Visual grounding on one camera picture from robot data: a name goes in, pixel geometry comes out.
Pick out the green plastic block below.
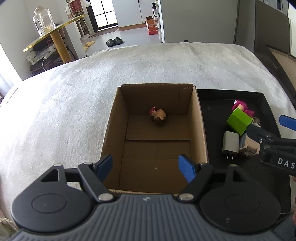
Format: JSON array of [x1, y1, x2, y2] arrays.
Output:
[[227, 108, 253, 136]]

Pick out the white charger plug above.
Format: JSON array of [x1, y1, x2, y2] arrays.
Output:
[[222, 131, 239, 161]]

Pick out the pink bear toy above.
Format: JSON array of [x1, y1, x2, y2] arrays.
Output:
[[232, 100, 255, 118]]

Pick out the brown-haired doll figurine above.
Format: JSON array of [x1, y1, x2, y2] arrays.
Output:
[[149, 106, 167, 126]]

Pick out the dark framed board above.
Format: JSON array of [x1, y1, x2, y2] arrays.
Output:
[[254, 45, 295, 108]]

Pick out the black tray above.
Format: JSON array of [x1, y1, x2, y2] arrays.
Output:
[[197, 89, 291, 216]]

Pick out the brown cardboard box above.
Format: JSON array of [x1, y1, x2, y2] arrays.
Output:
[[102, 84, 208, 194]]

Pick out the round gold side table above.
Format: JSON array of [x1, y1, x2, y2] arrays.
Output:
[[23, 14, 85, 64]]

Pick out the yellow slippers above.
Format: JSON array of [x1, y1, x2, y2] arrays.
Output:
[[83, 41, 95, 51]]

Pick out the black slipper left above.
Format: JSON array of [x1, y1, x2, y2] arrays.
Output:
[[106, 39, 116, 47]]

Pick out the black slipper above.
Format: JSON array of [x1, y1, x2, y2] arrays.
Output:
[[114, 37, 124, 45], [106, 39, 116, 47]]

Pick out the black slipper right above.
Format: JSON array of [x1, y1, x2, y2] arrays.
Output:
[[114, 37, 124, 45]]

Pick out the white power strip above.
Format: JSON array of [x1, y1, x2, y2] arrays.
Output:
[[26, 45, 56, 65]]

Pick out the orange cardboard box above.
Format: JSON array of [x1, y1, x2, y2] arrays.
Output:
[[145, 16, 158, 35]]

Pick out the white kitchen cabinet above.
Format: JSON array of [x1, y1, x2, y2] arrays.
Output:
[[112, 0, 154, 31]]

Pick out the clear glass jar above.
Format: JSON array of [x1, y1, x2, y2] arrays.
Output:
[[33, 6, 56, 36]]

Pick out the spray bottle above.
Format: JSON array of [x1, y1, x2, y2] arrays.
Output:
[[152, 3, 157, 17]]

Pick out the red canister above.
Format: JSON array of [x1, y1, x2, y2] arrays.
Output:
[[65, 0, 84, 19]]

